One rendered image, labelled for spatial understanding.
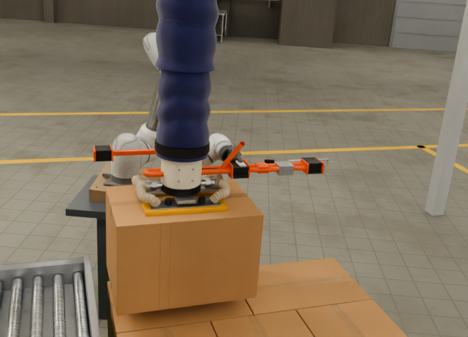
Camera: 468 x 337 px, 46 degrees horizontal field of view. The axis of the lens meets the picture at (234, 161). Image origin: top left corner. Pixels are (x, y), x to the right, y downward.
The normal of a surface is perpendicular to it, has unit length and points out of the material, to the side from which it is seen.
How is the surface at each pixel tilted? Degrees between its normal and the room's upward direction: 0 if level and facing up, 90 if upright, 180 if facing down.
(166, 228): 90
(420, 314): 0
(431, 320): 0
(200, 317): 0
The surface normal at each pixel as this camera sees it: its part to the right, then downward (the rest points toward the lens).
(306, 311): 0.07, -0.94
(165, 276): 0.31, 0.34
